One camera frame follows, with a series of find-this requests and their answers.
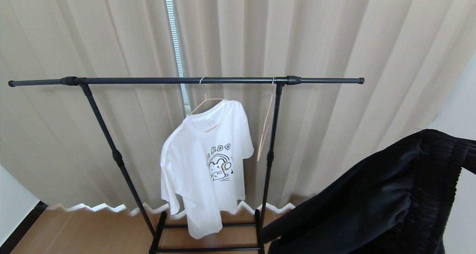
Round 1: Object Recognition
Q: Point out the pink clothes hanger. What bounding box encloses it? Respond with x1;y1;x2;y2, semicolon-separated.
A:
257;77;277;162
190;77;227;132

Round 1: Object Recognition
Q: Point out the white printed t-shirt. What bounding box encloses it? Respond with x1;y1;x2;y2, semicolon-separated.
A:
160;100;254;239

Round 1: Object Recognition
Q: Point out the black garment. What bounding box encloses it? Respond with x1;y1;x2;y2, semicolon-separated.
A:
262;129;476;254

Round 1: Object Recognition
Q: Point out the black clothes rack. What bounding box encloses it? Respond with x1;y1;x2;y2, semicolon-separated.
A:
8;75;365;254

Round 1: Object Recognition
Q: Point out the beige curtain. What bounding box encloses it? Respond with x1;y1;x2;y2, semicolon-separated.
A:
0;0;476;213

